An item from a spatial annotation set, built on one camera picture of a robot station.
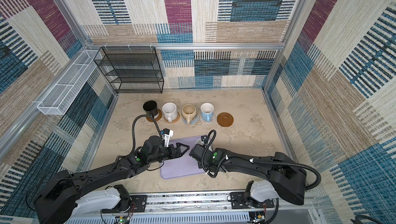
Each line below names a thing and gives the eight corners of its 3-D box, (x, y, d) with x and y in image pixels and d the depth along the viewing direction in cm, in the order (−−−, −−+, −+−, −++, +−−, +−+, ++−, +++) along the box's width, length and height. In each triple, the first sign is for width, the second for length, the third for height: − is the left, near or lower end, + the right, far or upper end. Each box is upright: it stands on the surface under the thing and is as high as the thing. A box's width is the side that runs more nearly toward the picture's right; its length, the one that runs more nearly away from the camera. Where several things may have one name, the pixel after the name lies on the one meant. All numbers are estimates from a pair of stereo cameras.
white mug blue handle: (196, 122, 104) (196, 111, 96) (203, 111, 110) (203, 100, 101) (208, 127, 102) (209, 117, 93) (214, 115, 108) (215, 105, 99)
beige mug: (182, 128, 102) (180, 120, 94) (183, 113, 110) (182, 104, 102) (196, 128, 102) (195, 120, 94) (196, 113, 110) (196, 104, 102)
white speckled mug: (163, 126, 102) (160, 118, 94) (165, 111, 110) (163, 102, 102) (176, 126, 102) (174, 117, 94) (178, 111, 110) (176, 102, 102)
